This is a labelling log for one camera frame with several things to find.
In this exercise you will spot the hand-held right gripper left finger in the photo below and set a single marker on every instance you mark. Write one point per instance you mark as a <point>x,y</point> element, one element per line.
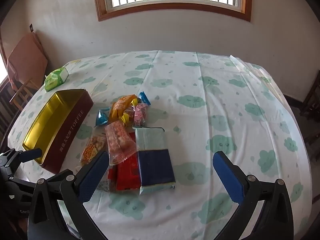
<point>92,177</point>

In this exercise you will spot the blue and white snack packet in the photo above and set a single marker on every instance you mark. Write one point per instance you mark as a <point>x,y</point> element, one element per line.
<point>155,165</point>

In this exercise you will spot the blue candy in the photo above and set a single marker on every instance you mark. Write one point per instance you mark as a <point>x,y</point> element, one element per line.
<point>145,98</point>
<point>102,117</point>

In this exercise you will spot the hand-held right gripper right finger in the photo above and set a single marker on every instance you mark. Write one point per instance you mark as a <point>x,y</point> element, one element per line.
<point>228,177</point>

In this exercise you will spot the maroon tin box gold interior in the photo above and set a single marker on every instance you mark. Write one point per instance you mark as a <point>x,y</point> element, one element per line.
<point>72,130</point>

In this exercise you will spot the light wooden chair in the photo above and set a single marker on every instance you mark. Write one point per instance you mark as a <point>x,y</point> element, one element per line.
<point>25,91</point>

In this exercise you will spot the yellow popcorn snack packet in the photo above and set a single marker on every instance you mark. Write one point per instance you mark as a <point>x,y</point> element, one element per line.
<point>92,147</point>

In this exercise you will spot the dark wooden chair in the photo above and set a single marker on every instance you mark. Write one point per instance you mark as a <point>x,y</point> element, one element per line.
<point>312,100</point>

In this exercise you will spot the clear peanut snack packet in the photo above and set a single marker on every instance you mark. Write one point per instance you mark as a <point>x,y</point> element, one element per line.
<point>118,142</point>

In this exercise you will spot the pink snack packet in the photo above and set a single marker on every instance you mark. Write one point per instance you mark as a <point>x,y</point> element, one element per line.
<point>140,115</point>

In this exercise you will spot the dark wall switch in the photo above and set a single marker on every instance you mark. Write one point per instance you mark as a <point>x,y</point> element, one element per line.
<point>31,27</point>

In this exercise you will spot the green tissue pack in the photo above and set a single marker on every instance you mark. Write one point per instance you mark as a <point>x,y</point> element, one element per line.
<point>56,78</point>

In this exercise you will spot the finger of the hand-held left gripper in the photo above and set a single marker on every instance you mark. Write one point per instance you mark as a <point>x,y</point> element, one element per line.
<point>30,155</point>

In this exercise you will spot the red snack packet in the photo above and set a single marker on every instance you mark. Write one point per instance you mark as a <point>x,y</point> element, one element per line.
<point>127,173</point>

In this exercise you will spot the cloud printed tablecloth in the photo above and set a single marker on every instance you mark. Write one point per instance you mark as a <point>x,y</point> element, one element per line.
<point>200,130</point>

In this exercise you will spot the orange snack packet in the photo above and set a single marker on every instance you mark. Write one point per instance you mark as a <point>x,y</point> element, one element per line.
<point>121,106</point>

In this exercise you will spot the clear packet with yellow ends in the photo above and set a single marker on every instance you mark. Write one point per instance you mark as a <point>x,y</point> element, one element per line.
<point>125,118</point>

